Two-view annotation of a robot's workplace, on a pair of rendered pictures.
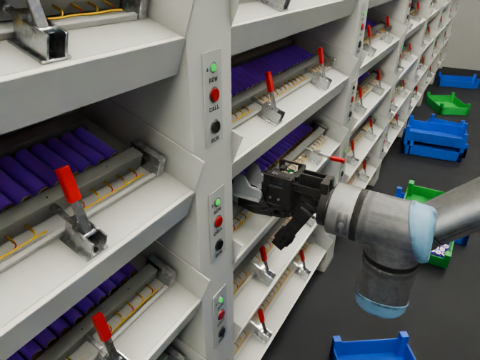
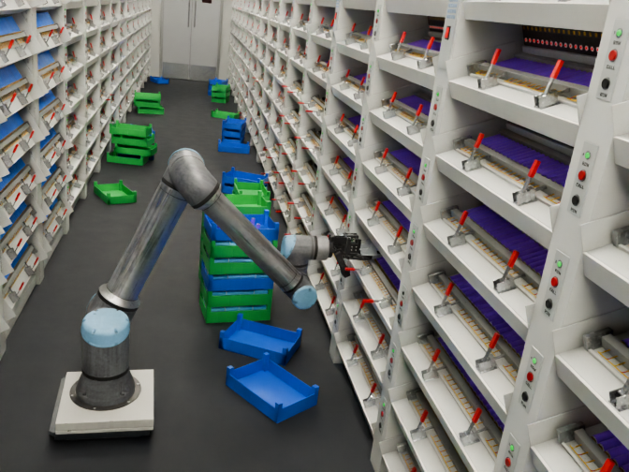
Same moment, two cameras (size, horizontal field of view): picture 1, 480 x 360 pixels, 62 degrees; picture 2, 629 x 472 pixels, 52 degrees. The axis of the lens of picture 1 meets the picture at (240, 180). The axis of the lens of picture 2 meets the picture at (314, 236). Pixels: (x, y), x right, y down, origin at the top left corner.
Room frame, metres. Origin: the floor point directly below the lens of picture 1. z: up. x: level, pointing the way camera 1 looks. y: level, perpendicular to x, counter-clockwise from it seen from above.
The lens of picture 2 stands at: (2.21, -1.69, 1.39)
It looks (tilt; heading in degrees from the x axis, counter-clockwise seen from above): 19 degrees down; 138
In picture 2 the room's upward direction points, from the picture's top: 7 degrees clockwise
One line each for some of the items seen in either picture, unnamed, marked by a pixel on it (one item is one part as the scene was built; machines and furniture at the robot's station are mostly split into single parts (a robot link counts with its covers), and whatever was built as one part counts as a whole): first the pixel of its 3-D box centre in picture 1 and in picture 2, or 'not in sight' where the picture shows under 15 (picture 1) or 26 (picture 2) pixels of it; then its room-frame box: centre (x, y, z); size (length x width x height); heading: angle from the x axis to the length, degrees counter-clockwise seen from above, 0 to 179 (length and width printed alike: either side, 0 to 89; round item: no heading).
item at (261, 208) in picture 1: (261, 203); not in sight; (0.63, -0.04, 0.55); 0.09 x 0.05 x 0.02; 68
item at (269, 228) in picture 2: not in sight; (241, 224); (-0.05, -0.10, 0.44); 0.30 x 0.20 x 0.08; 69
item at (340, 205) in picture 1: (341, 211); (321, 247); (0.58, -0.17, 0.57); 0.10 x 0.05 x 0.09; 151
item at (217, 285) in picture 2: not in sight; (237, 272); (-0.05, -0.10, 0.20); 0.30 x 0.20 x 0.08; 69
